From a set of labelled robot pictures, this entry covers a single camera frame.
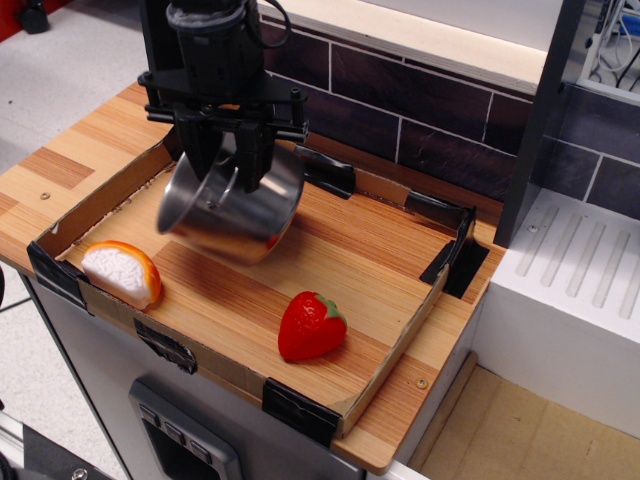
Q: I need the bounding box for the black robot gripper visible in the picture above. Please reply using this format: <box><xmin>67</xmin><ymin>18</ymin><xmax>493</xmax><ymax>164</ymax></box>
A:
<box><xmin>147</xmin><ymin>1</ymin><xmax>309</xmax><ymax>193</ymax></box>

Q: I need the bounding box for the shiny metal pot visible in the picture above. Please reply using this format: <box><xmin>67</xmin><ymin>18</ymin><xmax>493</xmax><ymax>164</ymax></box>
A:
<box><xmin>157</xmin><ymin>134</ymin><xmax>304</xmax><ymax>265</ymax></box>

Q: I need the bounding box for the cardboard fence with black tape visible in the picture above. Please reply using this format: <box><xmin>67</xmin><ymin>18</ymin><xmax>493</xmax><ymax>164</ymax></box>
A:
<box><xmin>21</xmin><ymin>100</ymin><xmax>502</xmax><ymax>465</ymax></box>

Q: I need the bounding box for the orange and white toy slice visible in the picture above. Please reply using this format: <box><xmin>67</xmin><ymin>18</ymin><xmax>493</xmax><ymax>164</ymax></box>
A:
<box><xmin>81</xmin><ymin>240</ymin><xmax>162</xmax><ymax>310</ymax></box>

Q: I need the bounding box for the red plastic strawberry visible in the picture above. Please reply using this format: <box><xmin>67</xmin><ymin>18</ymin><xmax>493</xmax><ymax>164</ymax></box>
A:
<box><xmin>278</xmin><ymin>291</ymin><xmax>347</xmax><ymax>361</ymax></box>

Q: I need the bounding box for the grey oven control panel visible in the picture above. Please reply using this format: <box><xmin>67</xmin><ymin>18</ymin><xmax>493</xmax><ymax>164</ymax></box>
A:
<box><xmin>129</xmin><ymin>380</ymin><xmax>243</xmax><ymax>479</ymax></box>

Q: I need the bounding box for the white toy sink drainboard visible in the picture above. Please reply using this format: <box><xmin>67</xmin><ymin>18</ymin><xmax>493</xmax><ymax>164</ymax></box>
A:
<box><xmin>472</xmin><ymin>190</ymin><xmax>639</xmax><ymax>436</ymax></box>

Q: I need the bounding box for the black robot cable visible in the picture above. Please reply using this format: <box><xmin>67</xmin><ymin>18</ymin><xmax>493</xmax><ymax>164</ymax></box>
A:
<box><xmin>244</xmin><ymin>0</ymin><xmax>293</xmax><ymax>51</ymax></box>

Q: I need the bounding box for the dark grey right post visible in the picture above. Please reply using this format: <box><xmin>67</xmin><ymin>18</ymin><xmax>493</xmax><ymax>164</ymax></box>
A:
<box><xmin>494</xmin><ymin>1</ymin><xmax>585</xmax><ymax>248</ymax></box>

